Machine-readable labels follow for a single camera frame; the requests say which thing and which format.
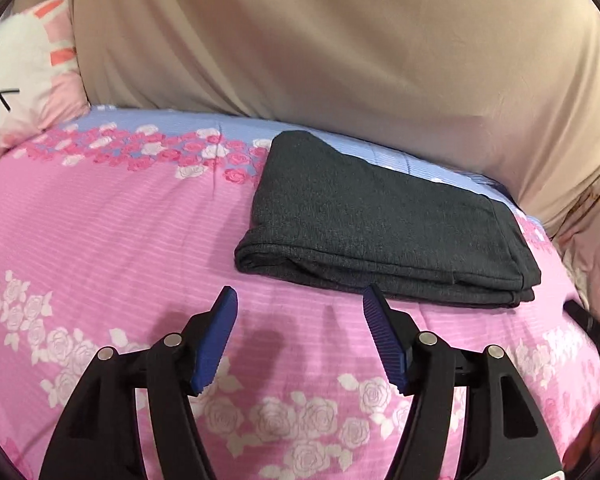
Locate beige headboard cushion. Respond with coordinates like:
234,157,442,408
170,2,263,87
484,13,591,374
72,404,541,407
67,0,600,226

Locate white bunny pillow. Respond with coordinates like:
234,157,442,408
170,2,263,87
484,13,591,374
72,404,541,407
0,0,91,171

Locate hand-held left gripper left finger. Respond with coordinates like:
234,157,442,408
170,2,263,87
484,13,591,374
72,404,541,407
39,286,238,480

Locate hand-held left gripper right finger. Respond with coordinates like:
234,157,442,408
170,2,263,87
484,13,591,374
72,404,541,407
362,282,566,480

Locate pink floral bedsheet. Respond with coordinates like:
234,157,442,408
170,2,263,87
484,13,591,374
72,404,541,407
0,104,600,480

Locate cream yellow patterned blanket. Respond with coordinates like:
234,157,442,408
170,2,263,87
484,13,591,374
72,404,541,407
550,150,600,321

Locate dark grey pants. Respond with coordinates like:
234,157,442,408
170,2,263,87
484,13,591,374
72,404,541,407
234,130,542,308

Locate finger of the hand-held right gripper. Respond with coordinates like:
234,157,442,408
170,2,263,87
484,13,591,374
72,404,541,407
564,300,600,356

